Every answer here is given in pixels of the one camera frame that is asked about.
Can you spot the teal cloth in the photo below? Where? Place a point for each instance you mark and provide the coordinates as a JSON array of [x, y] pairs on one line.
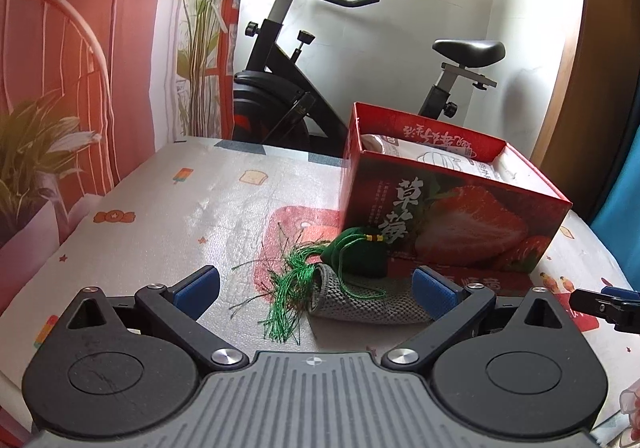
[[622, 228]]

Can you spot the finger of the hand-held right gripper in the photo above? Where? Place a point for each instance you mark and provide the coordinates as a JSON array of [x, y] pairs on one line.
[[620, 292], [592, 303]]

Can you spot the brown wooden wardrobe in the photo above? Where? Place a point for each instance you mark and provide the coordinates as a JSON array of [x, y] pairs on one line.
[[590, 78]]

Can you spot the white plastic packet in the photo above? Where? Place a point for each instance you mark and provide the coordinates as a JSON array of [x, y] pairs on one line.
[[440, 158]]

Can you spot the red strawberry print cardboard box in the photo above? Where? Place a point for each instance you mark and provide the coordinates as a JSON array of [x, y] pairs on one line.
[[450, 223]]

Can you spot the green tasseled sachet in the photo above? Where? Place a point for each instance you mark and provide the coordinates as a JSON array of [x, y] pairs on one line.
[[350, 253]]

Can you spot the red printed wall cloth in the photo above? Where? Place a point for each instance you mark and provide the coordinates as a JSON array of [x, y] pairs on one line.
[[125, 53]]

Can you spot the black exercise bike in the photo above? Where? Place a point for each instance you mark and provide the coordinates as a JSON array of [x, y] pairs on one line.
[[270, 98]]

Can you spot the grey knitted pouch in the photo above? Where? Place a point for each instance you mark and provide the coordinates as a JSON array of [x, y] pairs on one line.
[[365, 303]]

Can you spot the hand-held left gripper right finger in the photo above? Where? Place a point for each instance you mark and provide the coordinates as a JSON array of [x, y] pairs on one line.
[[435, 293]]

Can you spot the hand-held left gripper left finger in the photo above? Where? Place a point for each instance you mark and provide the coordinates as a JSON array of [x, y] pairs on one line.
[[197, 290]]

